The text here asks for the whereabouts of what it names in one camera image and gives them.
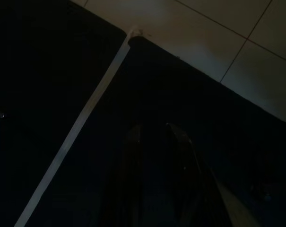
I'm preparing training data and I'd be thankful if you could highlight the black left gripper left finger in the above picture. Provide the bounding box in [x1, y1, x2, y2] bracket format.
[102, 122, 145, 227]

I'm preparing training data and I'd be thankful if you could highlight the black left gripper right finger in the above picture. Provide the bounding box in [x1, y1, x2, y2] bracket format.
[165, 122, 228, 227]

